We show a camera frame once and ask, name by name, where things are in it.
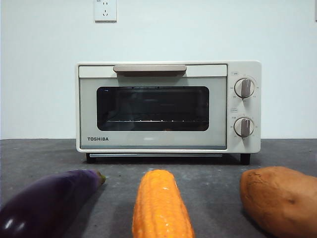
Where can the purple eggplant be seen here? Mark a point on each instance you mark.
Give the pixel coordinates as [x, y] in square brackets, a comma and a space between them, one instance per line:
[47, 200]

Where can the cream oven control knob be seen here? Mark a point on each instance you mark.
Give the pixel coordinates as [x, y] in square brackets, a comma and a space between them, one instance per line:
[244, 88]
[244, 127]

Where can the cream Toshiba toaster oven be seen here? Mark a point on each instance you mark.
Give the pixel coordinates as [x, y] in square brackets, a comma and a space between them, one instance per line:
[244, 67]

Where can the yellow corn cob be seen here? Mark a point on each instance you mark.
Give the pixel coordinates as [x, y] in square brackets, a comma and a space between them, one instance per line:
[161, 205]

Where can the brown sweet potato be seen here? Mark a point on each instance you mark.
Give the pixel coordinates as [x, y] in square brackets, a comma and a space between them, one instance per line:
[280, 198]

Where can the white wall socket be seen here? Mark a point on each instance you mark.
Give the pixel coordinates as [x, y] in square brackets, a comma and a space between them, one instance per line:
[105, 11]

